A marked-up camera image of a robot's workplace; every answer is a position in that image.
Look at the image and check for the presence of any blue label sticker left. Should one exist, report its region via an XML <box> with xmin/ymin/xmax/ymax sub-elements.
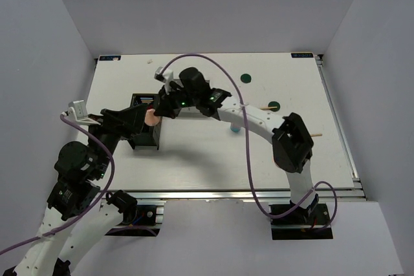
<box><xmin>98</xmin><ymin>55</ymin><xmax>121</xmax><ymax>61</ymax></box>

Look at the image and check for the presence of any black mesh organizer box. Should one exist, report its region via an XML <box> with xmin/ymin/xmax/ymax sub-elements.
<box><xmin>131</xmin><ymin>93</ymin><xmax>162</xmax><ymax>150</ymax></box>

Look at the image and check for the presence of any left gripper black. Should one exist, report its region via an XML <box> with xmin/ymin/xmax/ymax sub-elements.
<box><xmin>87</xmin><ymin>101</ymin><xmax>149</xmax><ymax>178</ymax></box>

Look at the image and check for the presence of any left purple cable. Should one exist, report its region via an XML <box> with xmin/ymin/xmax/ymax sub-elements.
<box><xmin>0</xmin><ymin>112</ymin><xmax>158</xmax><ymax>256</ymax></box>

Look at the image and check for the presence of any purple cable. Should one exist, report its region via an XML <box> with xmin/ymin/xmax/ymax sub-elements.
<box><xmin>0</xmin><ymin>112</ymin><xmax>158</xmax><ymax>256</ymax></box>
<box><xmin>160</xmin><ymin>54</ymin><xmax>338</xmax><ymax>230</ymax></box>

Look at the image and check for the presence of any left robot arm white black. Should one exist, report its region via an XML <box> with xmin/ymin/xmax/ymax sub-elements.
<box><xmin>4</xmin><ymin>101</ymin><xmax>147</xmax><ymax>275</ymax></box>

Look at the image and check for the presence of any dark green round puff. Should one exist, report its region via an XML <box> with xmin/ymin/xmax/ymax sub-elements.
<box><xmin>240</xmin><ymin>73</ymin><xmax>252</xmax><ymax>84</ymax></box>
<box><xmin>267</xmin><ymin>101</ymin><xmax>281</xmax><ymax>112</ymax></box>

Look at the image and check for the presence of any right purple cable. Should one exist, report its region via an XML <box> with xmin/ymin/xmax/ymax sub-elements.
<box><xmin>160</xmin><ymin>54</ymin><xmax>338</xmax><ymax>230</ymax></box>

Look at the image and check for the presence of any blue label sticker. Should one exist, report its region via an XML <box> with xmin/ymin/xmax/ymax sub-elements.
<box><xmin>290</xmin><ymin>52</ymin><xmax>314</xmax><ymax>58</ymax></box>
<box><xmin>98</xmin><ymin>55</ymin><xmax>121</xmax><ymax>61</ymax></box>

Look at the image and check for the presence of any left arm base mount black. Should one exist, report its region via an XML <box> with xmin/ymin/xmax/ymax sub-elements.
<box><xmin>106</xmin><ymin>200</ymin><xmax>164</xmax><ymax>237</ymax></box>

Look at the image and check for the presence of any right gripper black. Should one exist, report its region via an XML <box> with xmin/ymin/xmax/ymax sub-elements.
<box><xmin>155</xmin><ymin>82</ymin><xmax>199</xmax><ymax>119</ymax></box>

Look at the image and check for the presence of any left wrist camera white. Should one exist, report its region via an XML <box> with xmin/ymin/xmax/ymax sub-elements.
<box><xmin>68</xmin><ymin>100</ymin><xmax>99</xmax><ymax>126</ymax></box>

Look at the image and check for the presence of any white slotted organizer box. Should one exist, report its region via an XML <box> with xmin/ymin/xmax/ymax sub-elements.
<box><xmin>173</xmin><ymin>78</ymin><xmax>207</xmax><ymax>118</ymax></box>

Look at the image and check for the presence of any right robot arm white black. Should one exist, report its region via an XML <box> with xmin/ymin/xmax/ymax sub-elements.
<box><xmin>155</xmin><ymin>67</ymin><xmax>318</xmax><ymax>224</ymax></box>

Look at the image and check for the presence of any peach puff with ribbon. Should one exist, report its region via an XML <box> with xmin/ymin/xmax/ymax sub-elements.
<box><xmin>144</xmin><ymin>109</ymin><xmax>161</xmax><ymax>127</ymax></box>

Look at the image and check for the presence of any white spray bottle teal base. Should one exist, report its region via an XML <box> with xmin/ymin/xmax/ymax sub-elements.
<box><xmin>230</xmin><ymin>123</ymin><xmax>241</xmax><ymax>133</ymax></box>

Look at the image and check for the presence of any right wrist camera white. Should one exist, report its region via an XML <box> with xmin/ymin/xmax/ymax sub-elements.
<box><xmin>154</xmin><ymin>67</ymin><xmax>174</xmax><ymax>94</ymax></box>

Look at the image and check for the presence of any blue label sticker right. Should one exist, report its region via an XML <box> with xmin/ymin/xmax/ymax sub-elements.
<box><xmin>290</xmin><ymin>52</ymin><xmax>314</xmax><ymax>58</ymax></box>

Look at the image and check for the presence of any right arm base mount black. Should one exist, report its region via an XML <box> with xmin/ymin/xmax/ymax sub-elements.
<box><xmin>270</xmin><ymin>204</ymin><xmax>334</xmax><ymax>240</ymax></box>

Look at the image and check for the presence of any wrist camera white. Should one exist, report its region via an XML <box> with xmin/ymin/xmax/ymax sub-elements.
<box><xmin>154</xmin><ymin>67</ymin><xmax>174</xmax><ymax>94</ymax></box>
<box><xmin>68</xmin><ymin>100</ymin><xmax>99</xmax><ymax>126</ymax></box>

